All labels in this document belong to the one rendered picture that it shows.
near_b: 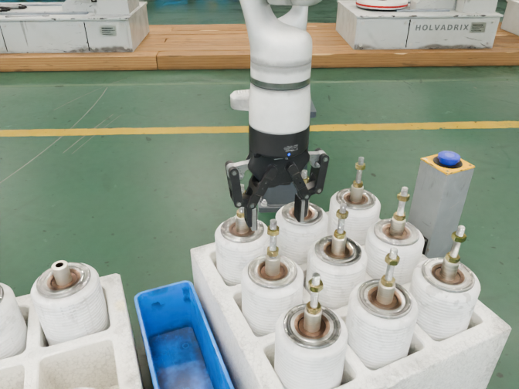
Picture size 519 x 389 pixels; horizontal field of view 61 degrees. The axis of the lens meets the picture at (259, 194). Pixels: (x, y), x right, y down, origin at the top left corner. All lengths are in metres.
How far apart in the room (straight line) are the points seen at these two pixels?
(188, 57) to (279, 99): 2.09
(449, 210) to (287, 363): 0.48
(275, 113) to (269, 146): 0.04
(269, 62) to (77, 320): 0.46
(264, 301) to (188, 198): 0.73
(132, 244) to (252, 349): 0.60
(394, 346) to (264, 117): 0.36
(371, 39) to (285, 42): 2.25
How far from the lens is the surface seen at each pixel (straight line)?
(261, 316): 0.69
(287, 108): 0.51
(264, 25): 0.50
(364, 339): 0.67
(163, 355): 0.91
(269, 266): 0.67
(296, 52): 0.50
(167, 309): 0.91
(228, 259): 0.76
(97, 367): 0.77
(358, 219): 0.84
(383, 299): 0.65
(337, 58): 2.63
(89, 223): 1.30
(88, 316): 0.73
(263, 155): 0.54
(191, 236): 1.18
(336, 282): 0.71
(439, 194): 0.90
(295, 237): 0.79
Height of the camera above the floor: 0.70
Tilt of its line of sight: 32 degrees down
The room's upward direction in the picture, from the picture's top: straight up
